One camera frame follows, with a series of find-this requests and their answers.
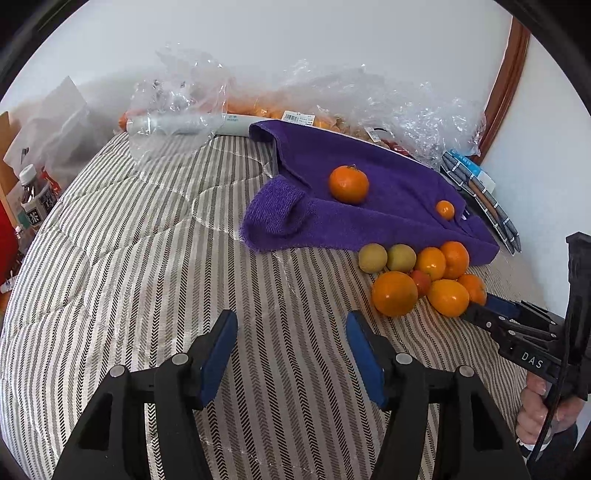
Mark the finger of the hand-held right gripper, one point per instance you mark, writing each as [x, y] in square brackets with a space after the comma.
[503, 305]
[489, 321]

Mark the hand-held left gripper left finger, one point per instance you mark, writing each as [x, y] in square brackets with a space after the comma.
[220, 360]

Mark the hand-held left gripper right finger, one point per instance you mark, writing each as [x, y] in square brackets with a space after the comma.
[364, 360]

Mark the small red fruit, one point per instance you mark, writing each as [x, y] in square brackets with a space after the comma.
[421, 281]

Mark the yellow-green round fruit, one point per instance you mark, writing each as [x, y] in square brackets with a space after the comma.
[400, 257]
[373, 258]

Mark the small tangerine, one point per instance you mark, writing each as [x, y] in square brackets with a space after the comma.
[445, 210]

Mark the purple towel basket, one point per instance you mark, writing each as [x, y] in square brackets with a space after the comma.
[397, 194]

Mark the large tangerine with stem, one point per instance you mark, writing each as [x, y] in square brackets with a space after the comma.
[348, 184]

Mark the person's right hand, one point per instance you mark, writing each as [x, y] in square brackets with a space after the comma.
[531, 422]

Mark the blue checked cloth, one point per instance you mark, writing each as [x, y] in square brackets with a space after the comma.
[489, 203]

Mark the blue tissue pack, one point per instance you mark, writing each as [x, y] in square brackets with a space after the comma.
[468, 165]

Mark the clear plastic bag of brown fruit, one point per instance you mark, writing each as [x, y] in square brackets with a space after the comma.
[415, 115]

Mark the tea bottle with white cap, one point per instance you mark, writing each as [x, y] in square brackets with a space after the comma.
[34, 198]

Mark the red paper bag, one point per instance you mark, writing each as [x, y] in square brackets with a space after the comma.
[5, 235]

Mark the red-capped bottle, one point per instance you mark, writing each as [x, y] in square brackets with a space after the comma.
[48, 180]

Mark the clear plastic bag of oranges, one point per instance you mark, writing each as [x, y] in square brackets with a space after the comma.
[258, 106]

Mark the empty clear plastic bag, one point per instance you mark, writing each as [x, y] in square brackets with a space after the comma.
[184, 87]

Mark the white plastic bag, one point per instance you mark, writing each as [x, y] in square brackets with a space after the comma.
[55, 124]

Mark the wooden chair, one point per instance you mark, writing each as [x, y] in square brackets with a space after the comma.
[3, 138]

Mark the brown wooden door frame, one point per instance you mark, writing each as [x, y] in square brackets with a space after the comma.
[505, 83]

